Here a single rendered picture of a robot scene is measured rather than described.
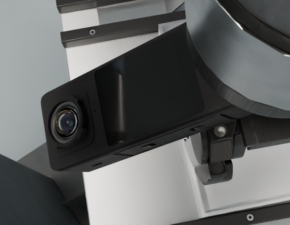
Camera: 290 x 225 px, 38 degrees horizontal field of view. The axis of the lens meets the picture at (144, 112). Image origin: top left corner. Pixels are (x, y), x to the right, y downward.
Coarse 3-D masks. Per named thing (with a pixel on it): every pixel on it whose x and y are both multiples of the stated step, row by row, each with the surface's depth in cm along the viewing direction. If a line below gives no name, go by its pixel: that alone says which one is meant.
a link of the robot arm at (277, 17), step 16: (224, 0) 10; (240, 0) 10; (256, 0) 9; (272, 0) 9; (288, 0) 8; (240, 16) 10; (256, 16) 10; (272, 16) 9; (288, 16) 9; (256, 32) 10; (272, 32) 10; (288, 32) 9; (288, 48) 10
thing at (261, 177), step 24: (168, 24) 57; (288, 144) 56; (192, 168) 52; (240, 168) 55; (264, 168) 55; (288, 168) 55; (216, 192) 54; (240, 192) 54; (264, 192) 54; (288, 192) 54
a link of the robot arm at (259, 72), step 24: (192, 0) 13; (216, 0) 11; (192, 24) 14; (216, 24) 11; (240, 24) 10; (216, 48) 12; (240, 48) 11; (264, 48) 10; (216, 72) 14; (240, 72) 12; (264, 72) 12; (288, 72) 11; (264, 96) 13; (288, 96) 12
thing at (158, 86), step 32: (128, 64) 20; (160, 64) 19; (192, 64) 18; (64, 96) 22; (96, 96) 21; (128, 96) 20; (160, 96) 19; (192, 96) 18; (64, 128) 21; (96, 128) 21; (128, 128) 20; (160, 128) 19; (192, 128) 19; (64, 160) 21; (96, 160) 21
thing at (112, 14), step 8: (152, 0) 62; (160, 0) 62; (168, 0) 61; (176, 0) 59; (184, 0) 58; (104, 8) 62; (112, 8) 62; (120, 8) 62; (128, 8) 62; (136, 8) 62; (144, 8) 61; (152, 8) 61; (160, 8) 61; (168, 8) 61; (176, 8) 59; (104, 16) 61; (112, 16) 61; (120, 16) 61; (128, 16) 61; (136, 16) 61; (144, 16) 61
